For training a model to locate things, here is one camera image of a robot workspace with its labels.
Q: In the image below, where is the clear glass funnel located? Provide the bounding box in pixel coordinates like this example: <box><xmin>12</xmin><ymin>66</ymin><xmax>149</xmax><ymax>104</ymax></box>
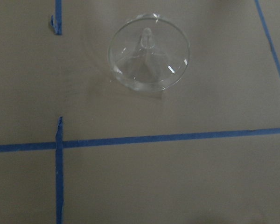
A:
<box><xmin>107</xmin><ymin>13</ymin><xmax>190</xmax><ymax>92</ymax></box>

